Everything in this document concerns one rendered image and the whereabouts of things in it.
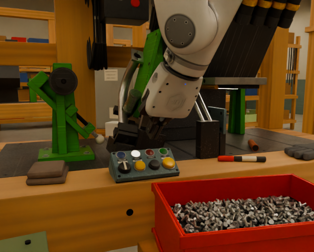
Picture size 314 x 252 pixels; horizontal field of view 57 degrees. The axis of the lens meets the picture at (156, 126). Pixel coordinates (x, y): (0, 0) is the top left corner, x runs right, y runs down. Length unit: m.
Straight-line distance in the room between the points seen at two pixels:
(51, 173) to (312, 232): 0.49
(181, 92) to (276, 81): 1.08
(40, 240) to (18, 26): 10.60
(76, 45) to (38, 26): 9.84
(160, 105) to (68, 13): 0.75
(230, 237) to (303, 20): 11.64
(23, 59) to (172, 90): 0.84
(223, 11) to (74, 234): 0.51
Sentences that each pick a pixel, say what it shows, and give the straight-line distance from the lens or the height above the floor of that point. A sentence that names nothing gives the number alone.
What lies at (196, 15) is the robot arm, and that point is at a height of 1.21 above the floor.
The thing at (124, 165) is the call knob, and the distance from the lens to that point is 0.65.
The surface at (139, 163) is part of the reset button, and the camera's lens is 0.66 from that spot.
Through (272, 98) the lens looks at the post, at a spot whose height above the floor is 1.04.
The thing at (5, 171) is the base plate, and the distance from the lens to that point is 0.81.
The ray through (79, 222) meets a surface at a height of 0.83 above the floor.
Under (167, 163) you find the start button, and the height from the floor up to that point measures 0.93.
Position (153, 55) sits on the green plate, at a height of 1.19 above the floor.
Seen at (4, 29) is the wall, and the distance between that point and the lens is 10.96.
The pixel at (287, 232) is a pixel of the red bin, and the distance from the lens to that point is 0.47.
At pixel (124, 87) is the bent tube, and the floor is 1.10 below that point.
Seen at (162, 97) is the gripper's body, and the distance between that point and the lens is 0.55.
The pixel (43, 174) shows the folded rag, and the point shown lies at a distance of 0.67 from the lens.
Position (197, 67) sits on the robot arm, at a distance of 0.52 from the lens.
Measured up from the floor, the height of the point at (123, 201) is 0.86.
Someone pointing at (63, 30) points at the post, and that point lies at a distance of 1.21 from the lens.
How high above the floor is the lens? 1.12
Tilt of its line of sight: 8 degrees down
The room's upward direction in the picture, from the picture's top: straight up
